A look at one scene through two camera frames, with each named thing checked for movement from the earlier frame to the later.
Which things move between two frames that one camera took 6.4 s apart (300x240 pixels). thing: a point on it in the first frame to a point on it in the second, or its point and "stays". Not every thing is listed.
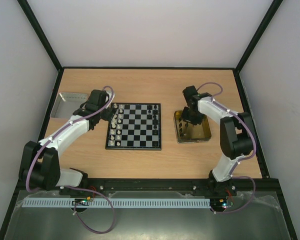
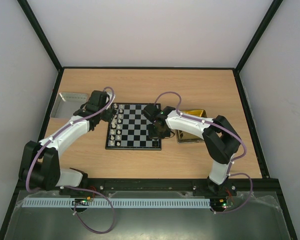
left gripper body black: x=109 y=115 stays
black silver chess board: x=135 y=126 stays
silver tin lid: x=67 y=103 stays
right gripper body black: x=192 y=119 to x=157 y=132
